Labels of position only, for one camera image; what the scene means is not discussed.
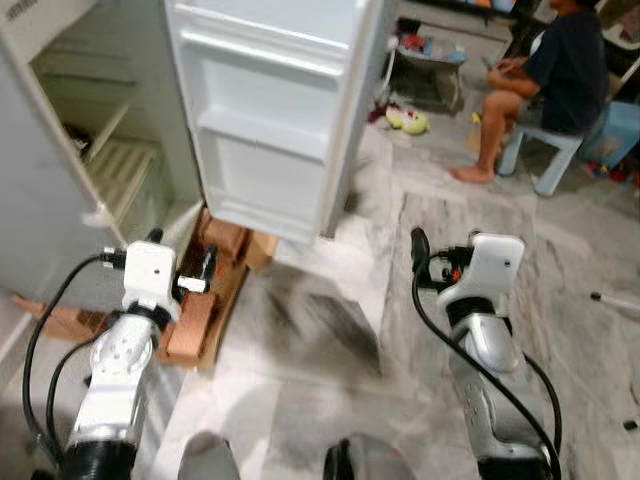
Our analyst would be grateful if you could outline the seated person in dark shirt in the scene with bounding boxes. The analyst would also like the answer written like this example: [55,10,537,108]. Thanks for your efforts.
[449,0,612,187]

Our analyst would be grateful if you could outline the white stick with black tip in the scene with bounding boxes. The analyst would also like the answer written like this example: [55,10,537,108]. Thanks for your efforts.
[589,291,640,314]

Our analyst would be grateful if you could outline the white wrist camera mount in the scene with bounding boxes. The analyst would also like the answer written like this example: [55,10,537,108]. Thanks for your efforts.
[121,239,182,314]
[438,232,527,307]

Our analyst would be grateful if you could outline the dark item in fridge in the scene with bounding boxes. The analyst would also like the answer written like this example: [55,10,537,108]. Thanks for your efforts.
[63,125,94,162]

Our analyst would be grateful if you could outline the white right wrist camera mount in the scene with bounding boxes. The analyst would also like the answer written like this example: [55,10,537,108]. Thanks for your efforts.
[438,232,527,307]

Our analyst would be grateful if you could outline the blue plastic box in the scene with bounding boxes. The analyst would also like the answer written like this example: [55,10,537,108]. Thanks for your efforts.
[579,99,640,172]

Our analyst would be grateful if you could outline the grey right robot leg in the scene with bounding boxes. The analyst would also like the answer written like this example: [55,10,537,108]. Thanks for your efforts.
[322,434,417,480]

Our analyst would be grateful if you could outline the white wire fridge shelf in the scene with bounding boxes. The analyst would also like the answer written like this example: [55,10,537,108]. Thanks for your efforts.
[84,138,163,217]

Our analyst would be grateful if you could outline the small table with toys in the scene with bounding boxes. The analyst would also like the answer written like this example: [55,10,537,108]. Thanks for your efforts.
[384,33,469,112]

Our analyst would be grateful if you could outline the yellow plush toy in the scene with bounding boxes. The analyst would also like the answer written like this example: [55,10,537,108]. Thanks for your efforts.
[384,102,432,137]

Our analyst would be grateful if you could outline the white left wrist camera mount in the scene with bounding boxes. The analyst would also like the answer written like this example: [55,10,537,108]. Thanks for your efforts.
[121,239,182,314]

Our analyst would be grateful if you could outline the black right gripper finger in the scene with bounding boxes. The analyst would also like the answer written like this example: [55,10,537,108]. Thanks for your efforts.
[410,227,432,289]

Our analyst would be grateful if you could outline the orange clay brick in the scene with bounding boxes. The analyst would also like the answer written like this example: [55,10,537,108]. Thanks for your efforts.
[200,215,252,263]
[244,230,280,271]
[164,290,218,362]
[10,293,103,343]

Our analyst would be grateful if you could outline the grey robot leg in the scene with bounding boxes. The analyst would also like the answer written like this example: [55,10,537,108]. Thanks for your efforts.
[177,431,242,480]
[322,434,417,480]

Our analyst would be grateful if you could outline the grey left robot leg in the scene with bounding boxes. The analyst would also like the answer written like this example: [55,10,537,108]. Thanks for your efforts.
[177,431,242,480]

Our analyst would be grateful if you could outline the white plastic chair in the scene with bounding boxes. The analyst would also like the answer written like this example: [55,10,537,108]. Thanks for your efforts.
[600,0,640,53]

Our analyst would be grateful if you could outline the light blue plastic stool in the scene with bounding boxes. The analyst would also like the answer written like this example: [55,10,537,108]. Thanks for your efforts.
[496,118,592,198]

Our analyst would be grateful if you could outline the white fridge cabinet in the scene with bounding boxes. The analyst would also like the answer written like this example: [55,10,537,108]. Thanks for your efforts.
[0,0,207,303]

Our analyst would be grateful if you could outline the red floor toys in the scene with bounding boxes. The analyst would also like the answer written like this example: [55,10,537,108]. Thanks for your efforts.
[589,158,640,187]

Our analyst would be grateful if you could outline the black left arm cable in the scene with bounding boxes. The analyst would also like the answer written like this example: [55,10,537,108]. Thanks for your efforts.
[44,335,101,451]
[22,250,127,471]

